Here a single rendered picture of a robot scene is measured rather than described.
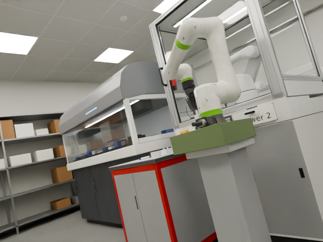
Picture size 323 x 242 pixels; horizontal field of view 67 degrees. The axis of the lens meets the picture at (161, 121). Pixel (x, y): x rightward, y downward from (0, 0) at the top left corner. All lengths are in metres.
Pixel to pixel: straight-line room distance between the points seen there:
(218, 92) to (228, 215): 0.65
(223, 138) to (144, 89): 1.58
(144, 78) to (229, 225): 1.77
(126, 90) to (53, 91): 3.61
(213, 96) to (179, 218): 0.82
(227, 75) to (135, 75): 1.32
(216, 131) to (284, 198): 0.82
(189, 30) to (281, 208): 1.27
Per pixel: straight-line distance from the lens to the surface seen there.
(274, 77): 1.71
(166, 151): 1.84
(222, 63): 1.50
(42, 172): 5.47
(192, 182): 1.80
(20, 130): 4.99
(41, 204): 5.46
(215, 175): 1.34
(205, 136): 1.20
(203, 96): 1.36
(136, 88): 2.53
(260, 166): 1.82
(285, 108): 1.69
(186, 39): 1.51
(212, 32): 1.55
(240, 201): 1.31
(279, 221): 1.90
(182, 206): 1.72
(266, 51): 1.75
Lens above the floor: 0.82
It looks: 6 degrees up
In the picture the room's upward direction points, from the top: 14 degrees counter-clockwise
